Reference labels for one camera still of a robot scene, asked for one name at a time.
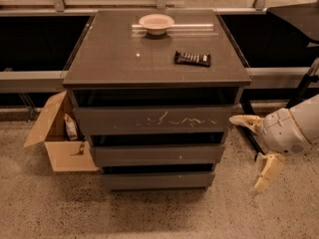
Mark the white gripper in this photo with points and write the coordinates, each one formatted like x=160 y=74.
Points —
x=281 y=131

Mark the grey drawer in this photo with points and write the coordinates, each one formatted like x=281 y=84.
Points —
x=153 y=120
x=158 y=181
x=157 y=155

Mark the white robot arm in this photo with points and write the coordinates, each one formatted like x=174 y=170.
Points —
x=312 y=106

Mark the grey bottom drawer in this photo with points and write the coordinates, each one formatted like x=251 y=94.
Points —
x=158 y=181

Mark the dark grey drawer cabinet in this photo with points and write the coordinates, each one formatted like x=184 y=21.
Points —
x=119 y=65

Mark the grey top drawer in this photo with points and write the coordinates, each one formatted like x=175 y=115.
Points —
x=153 y=120

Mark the open cardboard box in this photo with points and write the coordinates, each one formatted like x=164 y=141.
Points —
x=65 y=155

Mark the dark snack bar wrapper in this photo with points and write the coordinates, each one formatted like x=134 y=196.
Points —
x=203 y=60

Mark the black wheeled stand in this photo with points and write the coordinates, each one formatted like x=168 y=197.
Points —
x=281 y=37

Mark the white bowl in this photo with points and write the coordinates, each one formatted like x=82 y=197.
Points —
x=156 y=24

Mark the snack bag in box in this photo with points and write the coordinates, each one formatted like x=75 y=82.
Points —
x=71 y=127

